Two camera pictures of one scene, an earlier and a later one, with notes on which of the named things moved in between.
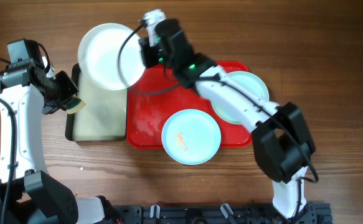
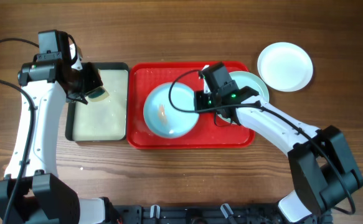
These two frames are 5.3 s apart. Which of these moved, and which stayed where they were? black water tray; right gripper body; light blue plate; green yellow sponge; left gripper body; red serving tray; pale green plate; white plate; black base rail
Moved: light blue plate; green yellow sponge; white plate; left gripper body; right gripper body
Stayed: black base rail; red serving tray; black water tray; pale green plate
